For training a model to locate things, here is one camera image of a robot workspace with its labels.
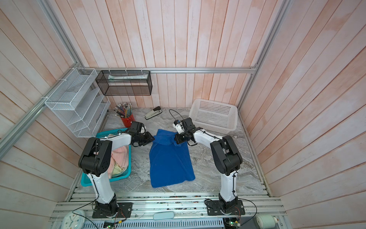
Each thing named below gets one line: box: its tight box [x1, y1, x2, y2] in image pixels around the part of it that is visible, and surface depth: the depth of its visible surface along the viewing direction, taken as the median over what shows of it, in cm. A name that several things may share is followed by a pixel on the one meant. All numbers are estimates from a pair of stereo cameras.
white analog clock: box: [60, 209, 86, 229], surface depth 70 cm
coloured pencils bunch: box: [113, 102, 133, 119], surface depth 103 cm
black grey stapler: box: [144, 105, 163, 120], surface depth 117 cm
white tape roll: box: [255, 214, 279, 229], surface depth 65 cm
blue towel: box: [149, 128, 196, 188], surface depth 92 cm
